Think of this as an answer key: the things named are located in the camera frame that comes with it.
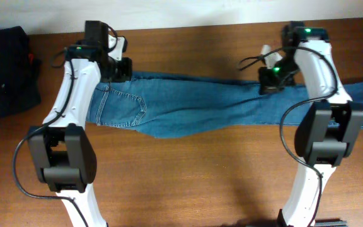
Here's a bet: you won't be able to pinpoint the blue denim jeans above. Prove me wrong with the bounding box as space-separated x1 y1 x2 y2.
86 71 363 139

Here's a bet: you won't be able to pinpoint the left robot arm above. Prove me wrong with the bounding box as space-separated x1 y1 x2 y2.
24 21 132 226

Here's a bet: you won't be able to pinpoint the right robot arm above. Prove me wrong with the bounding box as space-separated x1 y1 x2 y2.
258 21 363 226

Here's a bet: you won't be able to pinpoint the black folded garment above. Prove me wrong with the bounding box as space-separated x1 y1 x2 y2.
0 26 41 118

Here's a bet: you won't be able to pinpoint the right black cable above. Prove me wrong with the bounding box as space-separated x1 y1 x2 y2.
238 46 340 227

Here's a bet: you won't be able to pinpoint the black cable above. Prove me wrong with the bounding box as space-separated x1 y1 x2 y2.
238 46 340 227
11 23 119 227

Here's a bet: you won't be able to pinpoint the left black cable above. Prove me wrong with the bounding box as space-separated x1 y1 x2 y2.
11 23 119 227

